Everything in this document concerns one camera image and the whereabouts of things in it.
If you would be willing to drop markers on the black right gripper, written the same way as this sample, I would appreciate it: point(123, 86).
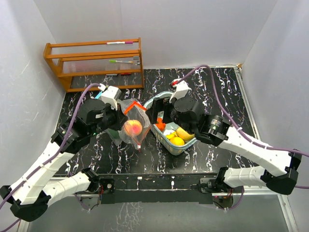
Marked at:
point(158, 104)

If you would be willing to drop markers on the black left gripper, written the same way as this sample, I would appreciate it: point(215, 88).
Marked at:
point(120, 118)

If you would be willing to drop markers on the blue zipper clear bag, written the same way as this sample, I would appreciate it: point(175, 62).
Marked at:
point(116, 141)

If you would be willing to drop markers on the pink orange peach fruit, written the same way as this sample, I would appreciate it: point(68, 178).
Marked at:
point(133, 127)

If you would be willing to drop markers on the orange pumpkin toy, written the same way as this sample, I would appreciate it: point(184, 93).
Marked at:
point(160, 124)

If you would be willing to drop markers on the red zipper clear bag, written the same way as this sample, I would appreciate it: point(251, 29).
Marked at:
point(134, 111)

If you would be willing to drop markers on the yellow lemon fruit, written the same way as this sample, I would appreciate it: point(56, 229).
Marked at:
point(177, 141)

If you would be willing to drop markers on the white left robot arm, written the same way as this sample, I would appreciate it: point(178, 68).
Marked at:
point(34, 192)

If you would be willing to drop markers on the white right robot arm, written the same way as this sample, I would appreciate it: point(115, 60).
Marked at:
point(276, 170)

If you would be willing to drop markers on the yellow banana toy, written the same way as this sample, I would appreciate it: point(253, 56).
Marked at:
point(170, 136)

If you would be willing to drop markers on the light blue plastic basket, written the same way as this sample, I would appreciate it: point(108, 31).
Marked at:
point(169, 129)

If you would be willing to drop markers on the wooden shelf rack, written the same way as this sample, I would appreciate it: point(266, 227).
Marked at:
point(70, 60)

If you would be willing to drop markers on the green capped marker pen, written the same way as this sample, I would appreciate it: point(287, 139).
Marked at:
point(121, 61)

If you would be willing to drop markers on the pink white marker pen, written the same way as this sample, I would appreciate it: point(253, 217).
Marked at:
point(120, 42)

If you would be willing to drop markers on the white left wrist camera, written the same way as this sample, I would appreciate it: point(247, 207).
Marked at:
point(109, 94)

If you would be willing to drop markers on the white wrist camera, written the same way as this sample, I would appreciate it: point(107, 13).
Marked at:
point(181, 89)
point(109, 94)

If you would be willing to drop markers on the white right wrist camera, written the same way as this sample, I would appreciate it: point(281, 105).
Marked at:
point(181, 89)

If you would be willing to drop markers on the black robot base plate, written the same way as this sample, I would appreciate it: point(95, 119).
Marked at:
point(163, 188)

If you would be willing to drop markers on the aluminium frame rail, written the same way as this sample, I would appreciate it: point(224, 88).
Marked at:
point(259, 127)

